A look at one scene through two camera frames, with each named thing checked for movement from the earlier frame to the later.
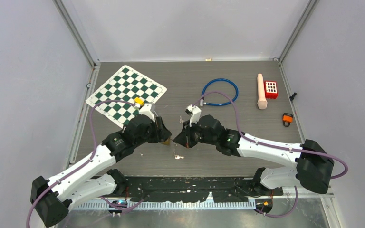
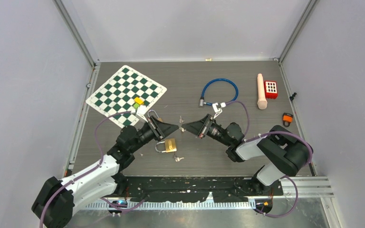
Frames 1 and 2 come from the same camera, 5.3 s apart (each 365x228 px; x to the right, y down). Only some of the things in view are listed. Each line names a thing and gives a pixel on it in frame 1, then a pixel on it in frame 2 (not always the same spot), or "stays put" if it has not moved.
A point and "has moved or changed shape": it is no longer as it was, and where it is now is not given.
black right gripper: (185, 138) → (197, 128)
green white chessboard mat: (126, 84) stays put
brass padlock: (168, 142) has moved or changed shape
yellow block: (139, 100) stays put
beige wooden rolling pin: (262, 103) stays put
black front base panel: (174, 189) stays put
